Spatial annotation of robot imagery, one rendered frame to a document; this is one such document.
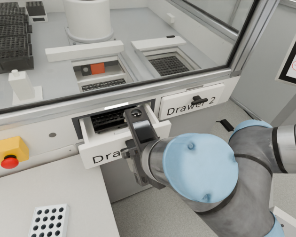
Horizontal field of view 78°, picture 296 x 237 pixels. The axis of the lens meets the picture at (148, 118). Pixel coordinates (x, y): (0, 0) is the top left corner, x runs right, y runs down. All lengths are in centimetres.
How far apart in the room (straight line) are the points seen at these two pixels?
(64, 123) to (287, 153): 56
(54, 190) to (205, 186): 56
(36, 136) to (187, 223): 112
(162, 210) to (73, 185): 87
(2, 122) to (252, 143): 58
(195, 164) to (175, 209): 126
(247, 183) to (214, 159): 9
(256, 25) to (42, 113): 73
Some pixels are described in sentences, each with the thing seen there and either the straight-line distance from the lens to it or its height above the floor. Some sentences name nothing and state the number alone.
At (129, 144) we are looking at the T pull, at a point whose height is 91.
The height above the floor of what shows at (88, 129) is 84.
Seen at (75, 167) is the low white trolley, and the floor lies 76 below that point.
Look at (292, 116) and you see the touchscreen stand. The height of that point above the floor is 74.
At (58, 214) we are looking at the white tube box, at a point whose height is 80.
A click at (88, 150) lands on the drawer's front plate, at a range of 54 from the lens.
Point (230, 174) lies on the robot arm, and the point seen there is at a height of 119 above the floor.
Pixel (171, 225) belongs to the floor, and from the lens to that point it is 142.
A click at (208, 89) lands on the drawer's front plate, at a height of 93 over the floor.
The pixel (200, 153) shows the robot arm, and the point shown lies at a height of 120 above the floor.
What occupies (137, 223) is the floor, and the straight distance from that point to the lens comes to 140.
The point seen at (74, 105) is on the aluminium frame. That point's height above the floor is 98.
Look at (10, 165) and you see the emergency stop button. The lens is 64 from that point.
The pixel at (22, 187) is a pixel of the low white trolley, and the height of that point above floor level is 76.
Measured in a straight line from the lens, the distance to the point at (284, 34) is 200.
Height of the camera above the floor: 136
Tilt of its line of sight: 47 degrees down
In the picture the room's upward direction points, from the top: 6 degrees clockwise
